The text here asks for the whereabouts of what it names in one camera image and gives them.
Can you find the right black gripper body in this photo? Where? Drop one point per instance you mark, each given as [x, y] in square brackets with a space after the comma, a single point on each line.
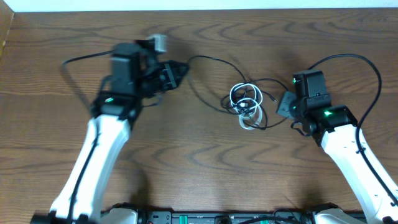
[289, 106]

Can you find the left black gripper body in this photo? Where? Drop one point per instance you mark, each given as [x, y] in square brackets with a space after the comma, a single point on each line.
[154, 79]

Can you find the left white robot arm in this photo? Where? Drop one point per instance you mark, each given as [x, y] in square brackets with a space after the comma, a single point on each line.
[136, 74]

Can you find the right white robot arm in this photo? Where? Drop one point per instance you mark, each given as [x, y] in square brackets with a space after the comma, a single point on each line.
[335, 129]

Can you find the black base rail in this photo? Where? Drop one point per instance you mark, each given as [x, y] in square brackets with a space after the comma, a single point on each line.
[129, 213]

